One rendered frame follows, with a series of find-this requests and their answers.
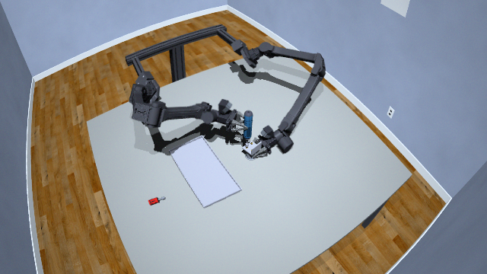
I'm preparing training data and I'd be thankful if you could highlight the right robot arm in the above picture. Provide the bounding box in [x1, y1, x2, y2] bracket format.
[129, 81, 233, 128]

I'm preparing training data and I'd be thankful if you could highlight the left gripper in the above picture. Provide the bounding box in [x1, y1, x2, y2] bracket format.
[253, 135, 272, 158]

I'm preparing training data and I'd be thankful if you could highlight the red-handled nut driver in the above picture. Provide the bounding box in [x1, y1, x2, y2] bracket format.
[148, 196, 165, 206]

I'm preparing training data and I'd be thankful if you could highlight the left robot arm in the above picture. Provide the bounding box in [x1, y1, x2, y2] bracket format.
[244, 42, 326, 152]

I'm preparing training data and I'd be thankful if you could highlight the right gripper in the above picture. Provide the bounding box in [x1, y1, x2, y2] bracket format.
[222, 109, 248, 132]

